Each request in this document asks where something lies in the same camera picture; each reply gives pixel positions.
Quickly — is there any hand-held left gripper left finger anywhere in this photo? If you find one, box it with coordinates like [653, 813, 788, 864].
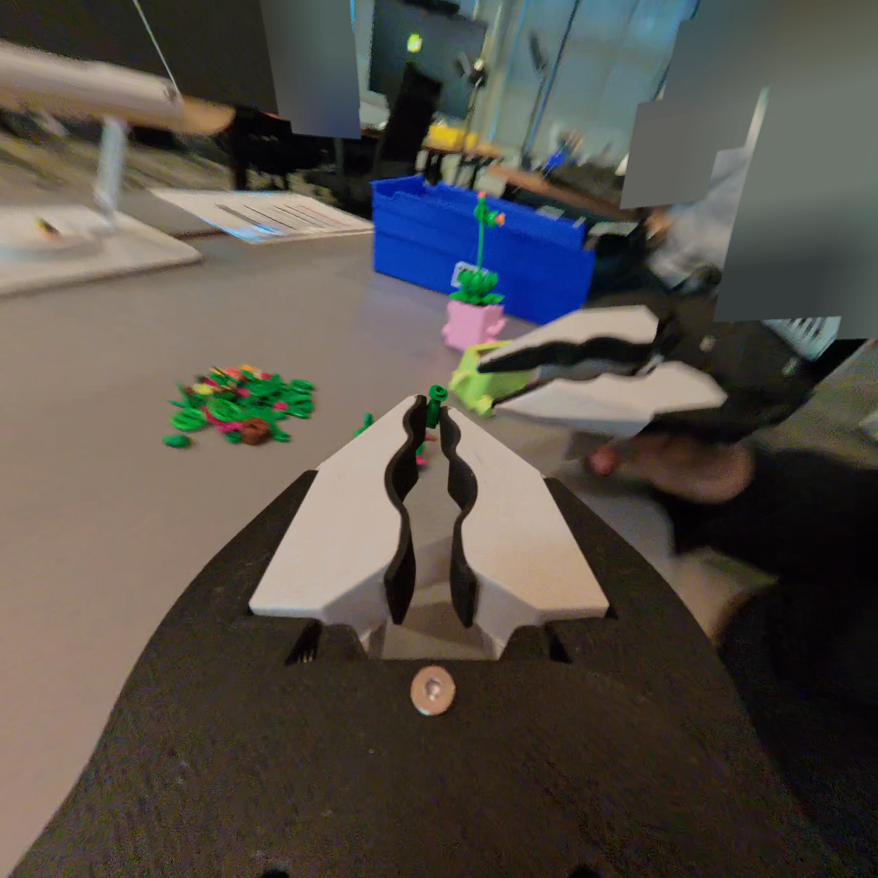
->
[247, 394, 426, 656]

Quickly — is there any dark computer monitor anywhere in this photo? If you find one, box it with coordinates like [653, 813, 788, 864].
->
[0, 0, 275, 118]

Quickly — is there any person's right forearm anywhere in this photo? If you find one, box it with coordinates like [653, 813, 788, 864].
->
[662, 439, 878, 598]

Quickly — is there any black television screen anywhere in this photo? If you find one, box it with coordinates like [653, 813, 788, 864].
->
[370, 0, 488, 118]

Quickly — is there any laminated paper sheet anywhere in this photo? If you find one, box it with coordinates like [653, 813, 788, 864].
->
[151, 188, 375, 244]

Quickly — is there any person's right hand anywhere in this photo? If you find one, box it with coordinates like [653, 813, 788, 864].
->
[586, 432, 757, 506]

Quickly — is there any pile of small toy pieces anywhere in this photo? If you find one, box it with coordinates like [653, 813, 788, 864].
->
[168, 365, 316, 447]

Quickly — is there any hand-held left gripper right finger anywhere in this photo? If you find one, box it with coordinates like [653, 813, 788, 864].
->
[438, 408, 610, 659]

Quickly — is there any green leafy toy plant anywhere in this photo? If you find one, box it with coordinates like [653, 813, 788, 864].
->
[352, 412, 432, 471]

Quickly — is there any lime toy brick pot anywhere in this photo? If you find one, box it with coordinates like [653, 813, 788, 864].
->
[449, 342, 543, 418]

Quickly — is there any blue plastic bin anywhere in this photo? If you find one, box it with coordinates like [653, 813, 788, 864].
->
[370, 175, 596, 325]

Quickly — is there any white monitor stand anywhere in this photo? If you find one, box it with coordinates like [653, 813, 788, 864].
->
[0, 41, 237, 296]

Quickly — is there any white cable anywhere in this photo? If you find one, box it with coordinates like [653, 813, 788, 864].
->
[134, 0, 182, 97]

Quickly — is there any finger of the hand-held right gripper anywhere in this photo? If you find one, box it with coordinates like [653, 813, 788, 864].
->
[494, 362, 728, 438]
[476, 305, 665, 375]

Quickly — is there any pink toy pot with plant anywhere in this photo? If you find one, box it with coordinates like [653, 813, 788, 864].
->
[442, 192, 509, 352]

